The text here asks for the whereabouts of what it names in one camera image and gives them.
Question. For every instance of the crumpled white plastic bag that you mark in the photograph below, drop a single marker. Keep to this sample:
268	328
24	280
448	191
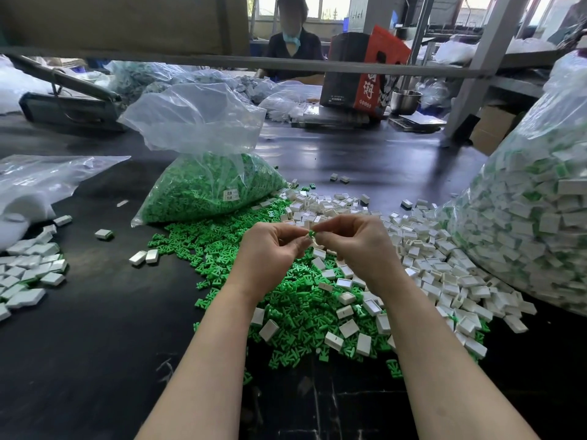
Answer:
289	101

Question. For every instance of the small white plastic scrap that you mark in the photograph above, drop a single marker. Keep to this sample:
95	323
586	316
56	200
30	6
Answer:
122	203

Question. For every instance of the person's right forearm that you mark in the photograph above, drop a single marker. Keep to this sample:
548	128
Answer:
445	380

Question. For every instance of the person's right hand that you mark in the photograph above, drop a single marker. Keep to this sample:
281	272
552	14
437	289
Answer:
365	250

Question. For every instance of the metal bowl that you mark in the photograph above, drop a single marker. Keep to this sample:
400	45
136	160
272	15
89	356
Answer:
405	101

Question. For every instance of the white plastic sheet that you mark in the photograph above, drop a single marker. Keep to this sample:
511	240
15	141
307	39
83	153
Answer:
16	87

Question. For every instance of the white bags on shelf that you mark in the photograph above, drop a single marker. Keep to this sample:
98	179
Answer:
484	48

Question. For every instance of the black table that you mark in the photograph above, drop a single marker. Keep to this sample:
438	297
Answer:
92	362

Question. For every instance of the black and red box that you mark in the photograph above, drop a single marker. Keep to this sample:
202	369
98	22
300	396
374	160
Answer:
358	78

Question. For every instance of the empty clear plastic bag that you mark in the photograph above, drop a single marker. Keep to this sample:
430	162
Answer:
46	173

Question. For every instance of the cardboard box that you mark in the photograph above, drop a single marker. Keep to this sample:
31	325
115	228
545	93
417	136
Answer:
497	129

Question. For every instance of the clear bag of pale parts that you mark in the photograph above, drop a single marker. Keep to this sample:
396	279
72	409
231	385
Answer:
156	79

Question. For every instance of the bag of green clips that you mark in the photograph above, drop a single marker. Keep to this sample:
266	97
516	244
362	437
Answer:
209	188

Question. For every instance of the pile of white plastic caps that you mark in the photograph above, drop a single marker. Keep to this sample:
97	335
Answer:
445	261

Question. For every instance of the large bag of white caps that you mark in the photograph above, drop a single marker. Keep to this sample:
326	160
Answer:
541	208

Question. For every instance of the pile of assembled white pieces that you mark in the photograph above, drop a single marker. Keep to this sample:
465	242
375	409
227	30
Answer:
29	272

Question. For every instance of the pile of green parts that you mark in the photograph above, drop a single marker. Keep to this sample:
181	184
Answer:
202	244

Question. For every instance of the person's left hand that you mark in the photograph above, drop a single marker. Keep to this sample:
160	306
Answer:
266	261

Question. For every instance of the grey metal shelf frame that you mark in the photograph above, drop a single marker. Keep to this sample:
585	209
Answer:
183	59

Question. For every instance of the white paper sheets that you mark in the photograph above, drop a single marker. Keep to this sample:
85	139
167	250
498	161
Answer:
419	118

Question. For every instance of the brown board panel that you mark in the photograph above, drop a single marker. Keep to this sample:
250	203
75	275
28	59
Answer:
119	23

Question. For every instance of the person's left forearm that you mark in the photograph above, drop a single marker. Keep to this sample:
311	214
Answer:
204	380

